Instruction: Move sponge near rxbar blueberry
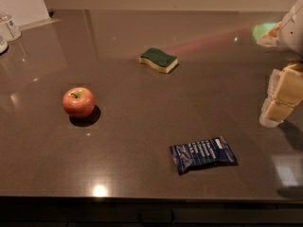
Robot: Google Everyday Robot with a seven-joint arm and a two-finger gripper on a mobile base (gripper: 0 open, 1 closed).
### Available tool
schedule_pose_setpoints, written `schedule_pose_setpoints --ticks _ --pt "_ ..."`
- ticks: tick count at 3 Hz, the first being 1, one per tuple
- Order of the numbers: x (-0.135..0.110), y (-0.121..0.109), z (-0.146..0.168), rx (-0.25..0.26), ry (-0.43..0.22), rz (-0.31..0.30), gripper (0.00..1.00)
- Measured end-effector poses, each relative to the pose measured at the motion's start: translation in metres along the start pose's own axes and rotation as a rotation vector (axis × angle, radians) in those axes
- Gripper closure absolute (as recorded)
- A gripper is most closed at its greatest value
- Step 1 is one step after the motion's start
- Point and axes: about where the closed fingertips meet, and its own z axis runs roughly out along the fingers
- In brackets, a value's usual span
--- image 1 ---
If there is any white container at edge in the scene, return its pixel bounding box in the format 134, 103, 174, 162
0, 35, 9, 54

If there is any green and yellow sponge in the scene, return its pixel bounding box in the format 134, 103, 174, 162
139, 47, 178, 74

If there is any clear plastic water bottle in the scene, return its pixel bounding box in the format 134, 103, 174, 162
0, 13, 21, 42

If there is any red apple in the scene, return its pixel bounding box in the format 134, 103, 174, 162
62, 87, 96, 118

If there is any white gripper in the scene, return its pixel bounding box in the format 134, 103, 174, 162
259, 0, 303, 128

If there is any blue rxbar blueberry wrapper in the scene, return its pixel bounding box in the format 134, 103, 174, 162
169, 136, 238, 175

